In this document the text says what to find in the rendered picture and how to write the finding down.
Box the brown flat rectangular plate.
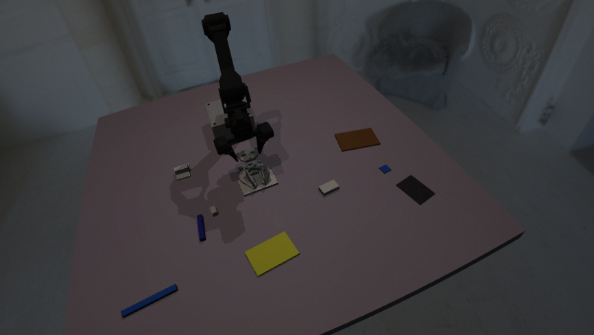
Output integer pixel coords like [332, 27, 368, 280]
[335, 128, 381, 152]

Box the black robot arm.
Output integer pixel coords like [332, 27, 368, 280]
[201, 12, 253, 139]

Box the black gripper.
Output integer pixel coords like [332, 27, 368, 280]
[213, 122, 274, 162]

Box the small blue flat square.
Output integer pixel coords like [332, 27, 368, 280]
[379, 165, 391, 174]

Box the dark blue flat bar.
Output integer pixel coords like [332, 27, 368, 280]
[121, 284, 178, 318]

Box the olive yellow flat rectangular plate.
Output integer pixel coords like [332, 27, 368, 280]
[245, 232, 300, 277]

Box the dark blue rectangular bar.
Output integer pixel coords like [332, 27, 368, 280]
[197, 214, 206, 242]

